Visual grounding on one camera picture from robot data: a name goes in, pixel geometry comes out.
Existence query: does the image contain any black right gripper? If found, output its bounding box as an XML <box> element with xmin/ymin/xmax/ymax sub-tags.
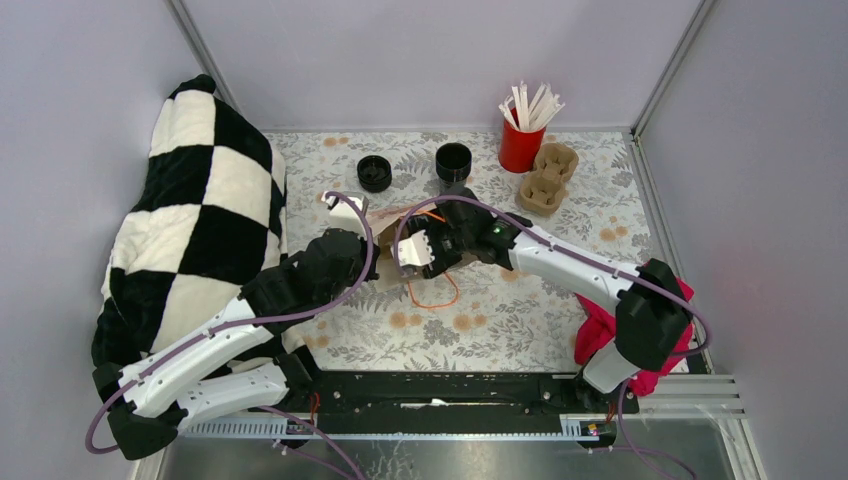
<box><xmin>407</xmin><ymin>208</ymin><xmax>473</xmax><ymax>279</ymax></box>

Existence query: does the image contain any stack of black cups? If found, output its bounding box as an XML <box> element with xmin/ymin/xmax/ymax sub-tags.
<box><xmin>435</xmin><ymin>142</ymin><xmax>472</xmax><ymax>192</ymax></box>

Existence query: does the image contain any tan paper bag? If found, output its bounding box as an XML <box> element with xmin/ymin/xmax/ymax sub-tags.
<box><xmin>367</xmin><ymin>201</ymin><xmax>478</xmax><ymax>311</ymax></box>

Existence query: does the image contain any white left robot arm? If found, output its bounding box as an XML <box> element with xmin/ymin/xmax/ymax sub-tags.
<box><xmin>93</xmin><ymin>228</ymin><xmax>379</xmax><ymax>460</ymax></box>

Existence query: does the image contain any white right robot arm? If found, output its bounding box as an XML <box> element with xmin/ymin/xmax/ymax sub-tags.
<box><xmin>391</xmin><ymin>188</ymin><xmax>695</xmax><ymax>412</ymax></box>

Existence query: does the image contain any red cup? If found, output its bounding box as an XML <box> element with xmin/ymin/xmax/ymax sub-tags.
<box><xmin>498</xmin><ymin>120</ymin><xmax>546</xmax><ymax>173</ymax></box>

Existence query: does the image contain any brown cardboard cup carrier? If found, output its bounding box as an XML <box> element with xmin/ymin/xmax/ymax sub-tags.
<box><xmin>517</xmin><ymin>143</ymin><xmax>579</xmax><ymax>217</ymax></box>

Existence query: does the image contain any floral tablecloth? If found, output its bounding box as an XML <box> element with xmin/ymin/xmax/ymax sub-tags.
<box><xmin>269</xmin><ymin>132</ymin><xmax>654</xmax><ymax>372</ymax></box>

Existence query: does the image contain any white wrapped straws bundle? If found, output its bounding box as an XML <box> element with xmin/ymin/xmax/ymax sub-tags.
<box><xmin>498</xmin><ymin>81</ymin><xmax>564</xmax><ymax>133</ymax></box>

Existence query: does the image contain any crumpled magenta cloth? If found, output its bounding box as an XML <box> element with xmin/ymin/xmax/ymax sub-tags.
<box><xmin>574</xmin><ymin>259</ymin><xmax>694</xmax><ymax>396</ymax></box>

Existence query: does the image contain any black white checkered blanket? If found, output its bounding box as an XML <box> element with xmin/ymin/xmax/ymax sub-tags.
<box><xmin>91</xmin><ymin>74</ymin><xmax>288</xmax><ymax>374</ymax></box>

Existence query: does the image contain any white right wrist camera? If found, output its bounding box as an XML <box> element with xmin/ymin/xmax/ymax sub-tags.
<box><xmin>395</xmin><ymin>230</ymin><xmax>434</xmax><ymax>269</ymax></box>

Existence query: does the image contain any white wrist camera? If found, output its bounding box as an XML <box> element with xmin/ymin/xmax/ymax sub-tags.
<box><xmin>321</xmin><ymin>191</ymin><xmax>369</xmax><ymax>238</ymax></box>
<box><xmin>395</xmin><ymin>230</ymin><xmax>434</xmax><ymax>269</ymax></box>

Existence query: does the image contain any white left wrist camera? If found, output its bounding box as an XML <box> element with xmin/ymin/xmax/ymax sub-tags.
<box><xmin>321</xmin><ymin>191</ymin><xmax>369</xmax><ymax>238</ymax></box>

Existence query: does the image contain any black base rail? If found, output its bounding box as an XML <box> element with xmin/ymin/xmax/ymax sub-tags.
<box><xmin>279</xmin><ymin>371</ymin><xmax>639</xmax><ymax>435</ymax></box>

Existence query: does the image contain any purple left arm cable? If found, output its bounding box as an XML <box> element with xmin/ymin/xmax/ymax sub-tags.
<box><xmin>84</xmin><ymin>190</ymin><xmax>379</xmax><ymax>480</ymax></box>

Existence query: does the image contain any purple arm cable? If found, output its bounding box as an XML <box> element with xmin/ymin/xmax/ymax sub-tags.
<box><xmin>84</xmin><ymin>190</ymin><xmax>379</xmax><ymax>480</ymax></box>
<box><xmin>392</xmin><ymin>194</ymin><xmax>711</xmax><ymax>480</ymax></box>

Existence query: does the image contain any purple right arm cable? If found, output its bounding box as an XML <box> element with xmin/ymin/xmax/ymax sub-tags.
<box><xmin>392</xmin><ymin>194</ymin><xmax>711</xmax><ymax>480</ymax></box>

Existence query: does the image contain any aluminium front frame rail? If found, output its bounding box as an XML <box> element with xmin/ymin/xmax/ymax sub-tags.
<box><xmin>132</xmin><ymin>371</ymin><xmax>763</xmax><ymax>479</ymax></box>

